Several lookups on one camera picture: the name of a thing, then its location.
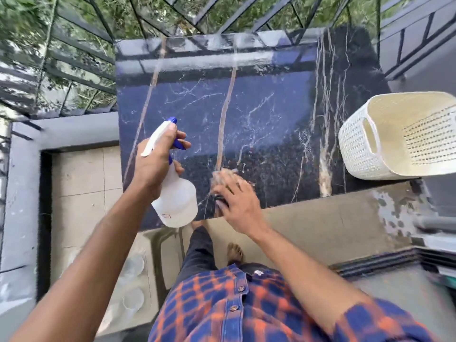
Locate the person's left hand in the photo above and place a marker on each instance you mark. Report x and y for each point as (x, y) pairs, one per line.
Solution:
(153, 170)

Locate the person's right hand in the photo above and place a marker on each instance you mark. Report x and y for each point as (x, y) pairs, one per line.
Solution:
(242, 210)

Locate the brown checked cloth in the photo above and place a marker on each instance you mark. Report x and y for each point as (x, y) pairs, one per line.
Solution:
(222, 176)

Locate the white spray bottle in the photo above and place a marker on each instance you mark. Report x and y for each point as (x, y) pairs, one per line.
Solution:
(176, 206)

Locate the clear drinking glass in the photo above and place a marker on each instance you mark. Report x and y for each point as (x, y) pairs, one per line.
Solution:
(136, 266)

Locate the clear glass tumbler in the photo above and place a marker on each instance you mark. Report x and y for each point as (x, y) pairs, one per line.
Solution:
(133, 299)

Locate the cream plastic basket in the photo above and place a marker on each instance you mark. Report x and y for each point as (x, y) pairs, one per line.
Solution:
(402, 146)

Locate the person's right forearm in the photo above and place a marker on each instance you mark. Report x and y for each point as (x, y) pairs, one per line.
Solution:
(310, 281)

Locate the person's left forearm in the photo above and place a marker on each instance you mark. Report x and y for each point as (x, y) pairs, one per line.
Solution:
(82, 274)

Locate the person's right foot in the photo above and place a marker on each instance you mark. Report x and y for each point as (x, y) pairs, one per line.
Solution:
(235, 253)

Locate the person's foot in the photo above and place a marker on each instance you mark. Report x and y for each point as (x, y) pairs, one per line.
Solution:
(235, 253)
(198, 224)

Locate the person's left foot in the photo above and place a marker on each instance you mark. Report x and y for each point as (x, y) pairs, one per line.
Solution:
(198, 224)

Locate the dark trousers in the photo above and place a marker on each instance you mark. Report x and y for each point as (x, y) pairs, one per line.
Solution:
(199, 252)

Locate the beige low stool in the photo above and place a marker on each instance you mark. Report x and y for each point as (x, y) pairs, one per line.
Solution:
(156, 267)

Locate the blue orange plaid shirt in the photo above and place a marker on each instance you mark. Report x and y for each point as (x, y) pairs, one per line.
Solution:
(213, 306)

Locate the dark marble table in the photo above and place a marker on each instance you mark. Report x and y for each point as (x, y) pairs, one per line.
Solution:
(270, 103)

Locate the dark ribbed door threshold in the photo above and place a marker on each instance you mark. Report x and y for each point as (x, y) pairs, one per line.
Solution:
(377, 261)

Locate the grey pipe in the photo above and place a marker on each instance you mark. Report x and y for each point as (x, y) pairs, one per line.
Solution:
(436, 224)

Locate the green foliage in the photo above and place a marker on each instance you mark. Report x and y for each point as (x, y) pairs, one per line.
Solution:
(21, 21)

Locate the black metal railing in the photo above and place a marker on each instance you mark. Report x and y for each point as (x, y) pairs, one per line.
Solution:
(420, 55)

